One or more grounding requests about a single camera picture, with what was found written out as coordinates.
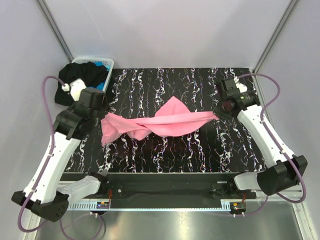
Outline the aluminium frame rail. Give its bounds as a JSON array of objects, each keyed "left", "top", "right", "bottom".
[{"left": 33, "top": 181, "right": 306, "bottom": 213}]

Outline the orange connector box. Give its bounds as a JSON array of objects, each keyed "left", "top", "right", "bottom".
[
  {"left": 231, "top": 202, "right": 247, "bottom": 211},
  {"left": 96, "top": 200, "right": 111, "bottom": 209}
]

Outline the purple cable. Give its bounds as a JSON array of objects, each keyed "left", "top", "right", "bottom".
[
  {"left": 229, "top": 73, "right": 309, "bottom": 217},
  {"left": 18, "top": 75, "right": 107, "bottom": 240}
]

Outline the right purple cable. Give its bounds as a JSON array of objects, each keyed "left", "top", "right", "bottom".
[{"left": 229, "top": 73, "right": 309, "bottom": 217}]

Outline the pink t shirt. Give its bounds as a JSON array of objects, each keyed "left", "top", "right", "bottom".
[{"left": 101, "top": 96, "right": 219, "bottom": 146}]

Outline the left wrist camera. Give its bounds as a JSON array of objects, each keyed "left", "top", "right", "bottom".
[{"left": 78, "top": 87, "right": 107, "bottom": 110}]

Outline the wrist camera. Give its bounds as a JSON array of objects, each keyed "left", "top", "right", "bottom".
[
  {"left": 78, "top": 87, "right": 107, "bottom": 110},
  {"left": 219, "top": 77, "right": 241, "bottom": 99}
]

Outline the black t shirt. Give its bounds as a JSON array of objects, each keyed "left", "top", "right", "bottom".
[{"left": 54, "top": 62, "right": 109, "bottom": 106}]

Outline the white plastic laundry basket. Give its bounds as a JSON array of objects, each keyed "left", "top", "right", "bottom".
[{"left": 72, "top": 56, "right": 115, "bottom": 93}]

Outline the blue t shirt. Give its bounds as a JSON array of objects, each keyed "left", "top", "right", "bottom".
[{"left": 96, "top": 62, "right": 110, "bottom": 91}]

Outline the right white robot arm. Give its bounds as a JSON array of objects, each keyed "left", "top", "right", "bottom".
[{"left": 215, "top": 78, "right": 308, "bottom": 199}]

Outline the left orange connector box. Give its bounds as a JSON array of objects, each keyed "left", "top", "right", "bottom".
[{"left": 96, "top": 200, "right": 111, "bottom": 209}]

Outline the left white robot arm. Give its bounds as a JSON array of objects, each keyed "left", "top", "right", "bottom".
[{"left": 11, "top": 78, "right": 108, "bottom": 222}]

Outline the right orange connector box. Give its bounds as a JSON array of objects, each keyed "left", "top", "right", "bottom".
[{"left": 231, "top": 202, "right": 247, "bottom": 211}]

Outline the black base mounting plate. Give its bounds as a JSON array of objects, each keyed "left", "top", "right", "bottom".
[{"left": 79, "top": 172, "right": 257, "bottom": 210}]

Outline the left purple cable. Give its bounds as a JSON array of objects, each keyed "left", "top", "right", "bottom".
[{"left": 18, "top": 75, "right": 107, "bottom": 240}]

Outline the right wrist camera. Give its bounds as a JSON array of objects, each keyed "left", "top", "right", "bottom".
[{"left": 219, "top": 77, "right": 241, "bottom": 99}]

